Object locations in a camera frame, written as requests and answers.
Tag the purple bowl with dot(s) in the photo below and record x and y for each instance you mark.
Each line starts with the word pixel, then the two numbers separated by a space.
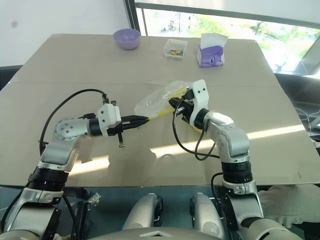
pixel 126 38

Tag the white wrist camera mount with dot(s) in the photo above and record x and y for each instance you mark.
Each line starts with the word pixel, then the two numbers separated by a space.
pixel 108 117
pixel 200 96

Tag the clear plastic clip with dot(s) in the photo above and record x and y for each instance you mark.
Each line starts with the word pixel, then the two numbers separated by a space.
pixel 93 199

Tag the clear plastic zip bag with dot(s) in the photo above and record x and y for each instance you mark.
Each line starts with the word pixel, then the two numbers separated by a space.
pixel 155 100

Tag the silver robot torso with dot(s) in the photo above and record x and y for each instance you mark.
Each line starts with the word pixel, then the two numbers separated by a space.
pixel 157 233

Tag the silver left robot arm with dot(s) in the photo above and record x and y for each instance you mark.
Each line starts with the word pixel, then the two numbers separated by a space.
pixel 63 130

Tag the silver rounded robot leg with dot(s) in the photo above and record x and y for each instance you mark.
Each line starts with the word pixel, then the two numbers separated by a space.
pixel 143 212
pixel 206 215

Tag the white cloth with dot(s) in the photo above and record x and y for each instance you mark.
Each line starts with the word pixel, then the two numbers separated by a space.
pixel 287 202

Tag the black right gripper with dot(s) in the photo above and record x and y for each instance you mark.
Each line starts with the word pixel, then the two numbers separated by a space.
pixel 188 110

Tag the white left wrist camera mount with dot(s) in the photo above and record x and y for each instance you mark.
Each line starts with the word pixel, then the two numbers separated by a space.
pixel 108 117

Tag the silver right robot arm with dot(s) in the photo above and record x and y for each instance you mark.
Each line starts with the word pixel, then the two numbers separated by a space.
pixel 231 140

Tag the tan cardboard table cover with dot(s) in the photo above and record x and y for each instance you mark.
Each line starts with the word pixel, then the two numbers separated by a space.
pixel 155 155

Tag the clear plastic wrap pile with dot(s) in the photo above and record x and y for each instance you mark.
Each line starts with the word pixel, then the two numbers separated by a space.
pixel 310 120

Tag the purple white tissue pack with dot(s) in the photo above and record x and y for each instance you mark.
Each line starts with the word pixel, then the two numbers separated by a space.
pixel 211 53

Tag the clear box of coloured pieces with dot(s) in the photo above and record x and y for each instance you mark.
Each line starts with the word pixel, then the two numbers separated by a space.
pixel 175 49

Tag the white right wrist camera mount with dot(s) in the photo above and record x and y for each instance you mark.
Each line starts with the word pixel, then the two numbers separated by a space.
pixel 200 96

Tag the dark window frame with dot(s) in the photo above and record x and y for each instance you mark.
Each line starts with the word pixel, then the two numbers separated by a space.
pixel 136 17

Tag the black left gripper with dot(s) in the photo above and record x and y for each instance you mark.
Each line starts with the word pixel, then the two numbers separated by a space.
pixel 114 130

